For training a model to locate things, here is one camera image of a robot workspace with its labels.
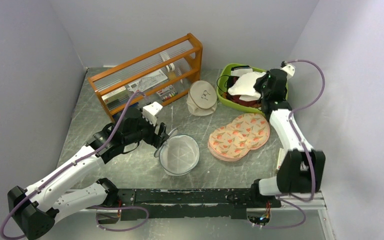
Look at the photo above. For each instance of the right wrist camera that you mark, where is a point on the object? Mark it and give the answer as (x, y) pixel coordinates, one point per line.
(289, 69)

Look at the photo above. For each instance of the cream round laundry bag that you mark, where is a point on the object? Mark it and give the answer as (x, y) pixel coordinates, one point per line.
(201, 99)

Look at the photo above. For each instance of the colourful marker pack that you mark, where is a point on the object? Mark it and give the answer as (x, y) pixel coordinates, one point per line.
(167, 93)

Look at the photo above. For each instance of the white clip on rack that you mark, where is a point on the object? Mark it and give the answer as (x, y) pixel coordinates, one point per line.
(170, 67)

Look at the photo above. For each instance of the black clothing pile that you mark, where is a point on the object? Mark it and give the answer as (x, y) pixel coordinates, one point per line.
(230, 82)

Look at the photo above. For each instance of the clear plastic package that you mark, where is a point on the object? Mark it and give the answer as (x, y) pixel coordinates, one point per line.
(148, 81)

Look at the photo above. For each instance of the white folded garment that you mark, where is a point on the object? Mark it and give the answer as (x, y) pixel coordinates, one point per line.
(238, 71)

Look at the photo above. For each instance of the white mesh laundry bag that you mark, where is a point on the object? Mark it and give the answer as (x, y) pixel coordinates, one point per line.
(179, 154)

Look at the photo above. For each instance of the small white card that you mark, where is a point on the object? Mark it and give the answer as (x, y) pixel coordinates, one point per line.
(281, 156)

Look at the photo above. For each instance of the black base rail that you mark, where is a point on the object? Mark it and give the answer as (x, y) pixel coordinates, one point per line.
(191, 203)

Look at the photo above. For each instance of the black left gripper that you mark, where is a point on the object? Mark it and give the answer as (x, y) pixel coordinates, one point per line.
(153, 139)

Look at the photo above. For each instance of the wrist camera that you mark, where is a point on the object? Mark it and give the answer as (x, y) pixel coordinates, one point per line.
(151, 111)
(289, 69)

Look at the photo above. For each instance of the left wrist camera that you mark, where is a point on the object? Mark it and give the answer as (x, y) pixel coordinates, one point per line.
(151, 111)

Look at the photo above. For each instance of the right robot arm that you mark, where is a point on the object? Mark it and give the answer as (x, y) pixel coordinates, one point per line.
(301, 169)

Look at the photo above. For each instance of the white bra pad insert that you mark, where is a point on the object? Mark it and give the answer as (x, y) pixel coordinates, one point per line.
(244, 87)

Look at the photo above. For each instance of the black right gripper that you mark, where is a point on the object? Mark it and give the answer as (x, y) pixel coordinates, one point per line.
(257, 85)

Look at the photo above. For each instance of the orange wooden rack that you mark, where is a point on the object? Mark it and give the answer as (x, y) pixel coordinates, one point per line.
(186, 54)

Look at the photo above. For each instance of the green box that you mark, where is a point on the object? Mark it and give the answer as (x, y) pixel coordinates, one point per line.
(117, 97)

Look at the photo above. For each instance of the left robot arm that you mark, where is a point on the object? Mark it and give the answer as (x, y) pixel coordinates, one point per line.
(38, 207)

